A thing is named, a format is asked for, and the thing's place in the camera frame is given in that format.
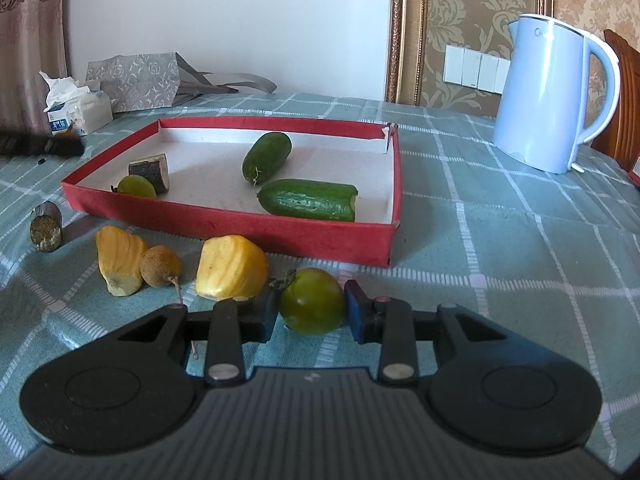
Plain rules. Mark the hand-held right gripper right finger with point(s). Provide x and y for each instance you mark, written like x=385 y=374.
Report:
x=354 y=310

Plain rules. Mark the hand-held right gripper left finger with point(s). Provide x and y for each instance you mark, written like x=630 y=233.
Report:
x=269 y=310

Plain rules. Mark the green tomato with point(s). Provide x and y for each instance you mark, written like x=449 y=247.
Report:
x=311 y=302
x=136 y=187

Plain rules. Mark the pale yellow jackfruit piece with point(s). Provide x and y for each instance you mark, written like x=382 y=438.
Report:
x=230 y=267

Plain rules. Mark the bitten green cucumber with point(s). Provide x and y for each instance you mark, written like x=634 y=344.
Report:
x=305 y=200

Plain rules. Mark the brown longan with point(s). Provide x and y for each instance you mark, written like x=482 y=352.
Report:
x=160 y=266

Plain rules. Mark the red shallow cardboard box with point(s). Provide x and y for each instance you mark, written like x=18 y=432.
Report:
x=210 y=170

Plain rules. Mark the whole green cucumber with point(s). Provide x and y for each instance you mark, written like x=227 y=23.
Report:
x=267 y=156

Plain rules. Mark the orange-yellow jackfruit piece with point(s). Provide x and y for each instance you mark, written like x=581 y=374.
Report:
x=120 y=260

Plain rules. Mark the dark eggplant piece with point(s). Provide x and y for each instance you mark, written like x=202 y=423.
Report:
x=150 y=172

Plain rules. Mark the dark sugarcane piece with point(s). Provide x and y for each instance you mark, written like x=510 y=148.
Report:
x=46 y=227

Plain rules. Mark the green checked tablecloth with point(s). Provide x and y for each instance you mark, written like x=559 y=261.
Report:
x=500 y=260

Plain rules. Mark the grey patterned gift bag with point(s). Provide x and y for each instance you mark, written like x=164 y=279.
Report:
x=132 y=82

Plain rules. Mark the white tissue pack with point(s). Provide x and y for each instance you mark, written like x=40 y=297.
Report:
x=75 y=107

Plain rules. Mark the light blue electric kettle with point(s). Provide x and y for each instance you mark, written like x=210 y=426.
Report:
x=540 y=100

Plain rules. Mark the dark furry object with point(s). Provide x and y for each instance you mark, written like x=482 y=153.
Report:
x=35 y=144

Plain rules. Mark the red rectangular box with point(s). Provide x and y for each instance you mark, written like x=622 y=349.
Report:
x=635 y=172

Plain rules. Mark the gold framed wallpaper panel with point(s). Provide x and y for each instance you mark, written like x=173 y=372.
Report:
x=465 y=10

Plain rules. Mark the brown wooden chair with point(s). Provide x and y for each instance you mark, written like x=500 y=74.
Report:
x=622 y=95

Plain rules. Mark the brown patterned curtain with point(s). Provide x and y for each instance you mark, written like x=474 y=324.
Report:
x=30 y=35

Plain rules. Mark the white wall switch panel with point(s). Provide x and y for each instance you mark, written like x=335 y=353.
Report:
x=475 y=67

